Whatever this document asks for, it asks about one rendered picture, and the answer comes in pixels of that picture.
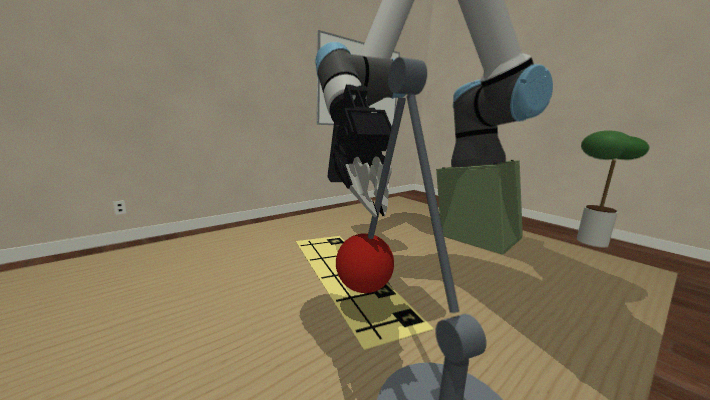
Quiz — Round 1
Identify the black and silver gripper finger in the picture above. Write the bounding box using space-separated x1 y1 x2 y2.
333 152 378 217
370 152 392 216

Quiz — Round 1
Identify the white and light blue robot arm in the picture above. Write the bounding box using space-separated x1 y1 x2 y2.
315 0 553 167

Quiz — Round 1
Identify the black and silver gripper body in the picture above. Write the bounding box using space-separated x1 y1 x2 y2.
329 84 392 167

